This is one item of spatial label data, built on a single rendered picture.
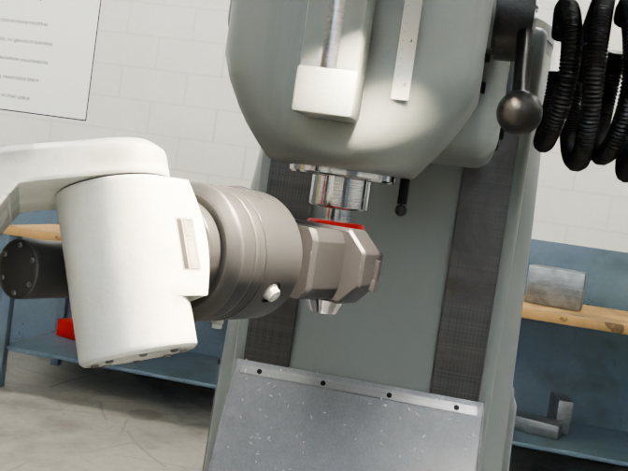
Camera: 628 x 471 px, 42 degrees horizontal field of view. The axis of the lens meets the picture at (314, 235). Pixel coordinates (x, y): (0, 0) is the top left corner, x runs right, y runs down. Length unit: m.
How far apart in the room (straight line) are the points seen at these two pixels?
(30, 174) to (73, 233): 0.04
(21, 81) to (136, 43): 0.81
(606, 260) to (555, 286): 0.63
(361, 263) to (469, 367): 0.47
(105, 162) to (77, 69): 5.04
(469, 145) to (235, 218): 0.32
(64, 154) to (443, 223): 0.65
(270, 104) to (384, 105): 0.08
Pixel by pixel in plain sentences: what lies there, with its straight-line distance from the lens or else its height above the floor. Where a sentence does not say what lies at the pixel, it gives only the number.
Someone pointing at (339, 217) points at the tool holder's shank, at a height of 1.27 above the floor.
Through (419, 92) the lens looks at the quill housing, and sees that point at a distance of 0.57.
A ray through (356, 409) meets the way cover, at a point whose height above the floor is 1.03.
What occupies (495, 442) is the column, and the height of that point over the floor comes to 1.01.
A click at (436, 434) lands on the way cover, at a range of 1.03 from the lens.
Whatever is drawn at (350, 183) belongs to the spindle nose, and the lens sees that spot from 0.64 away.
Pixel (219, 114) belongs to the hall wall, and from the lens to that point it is 5.11.
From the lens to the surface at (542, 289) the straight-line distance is 4.37.
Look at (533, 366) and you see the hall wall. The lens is 4.94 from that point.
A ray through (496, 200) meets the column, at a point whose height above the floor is 1.31.
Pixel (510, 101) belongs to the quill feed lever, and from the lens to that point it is 0.55.
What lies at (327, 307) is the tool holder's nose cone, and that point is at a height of 1.20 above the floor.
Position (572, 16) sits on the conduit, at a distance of 0.89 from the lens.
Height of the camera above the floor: 1.29
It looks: 3 degrees down
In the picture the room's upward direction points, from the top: 8 degrees clockwise
